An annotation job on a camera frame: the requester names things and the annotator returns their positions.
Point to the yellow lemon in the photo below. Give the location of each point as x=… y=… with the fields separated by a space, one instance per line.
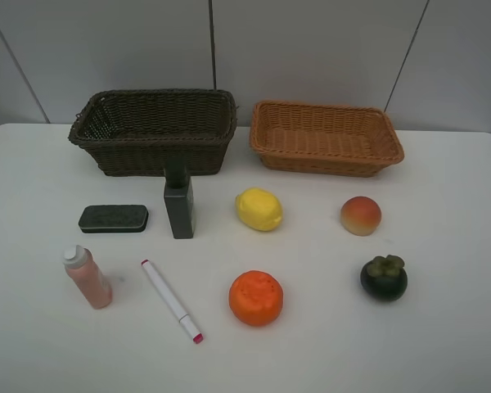
x=259 y=209

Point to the dark grey square bottle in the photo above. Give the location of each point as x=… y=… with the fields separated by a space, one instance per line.
x=178 y=198

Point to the orange tangerine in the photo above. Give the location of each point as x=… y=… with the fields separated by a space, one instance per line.
x=256 y=298

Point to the red-yellow peach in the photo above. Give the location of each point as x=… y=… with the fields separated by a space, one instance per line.
x=360 y=216

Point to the white marker pink caps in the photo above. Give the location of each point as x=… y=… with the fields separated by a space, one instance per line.
x=172 y=301

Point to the black whiteboard eraser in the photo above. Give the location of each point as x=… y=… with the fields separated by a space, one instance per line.
x=114 y=219

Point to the dark mangosteen green calyx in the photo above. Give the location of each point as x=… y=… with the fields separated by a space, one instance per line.
x=384 y=278

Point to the pink bottle white cap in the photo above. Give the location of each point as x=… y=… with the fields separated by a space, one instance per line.
x=86 y=275

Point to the orange wicker basket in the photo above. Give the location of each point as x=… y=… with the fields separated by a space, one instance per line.
x=320 y=139

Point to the dark brown wicker basket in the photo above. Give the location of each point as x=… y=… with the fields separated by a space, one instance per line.
x=134 y=132

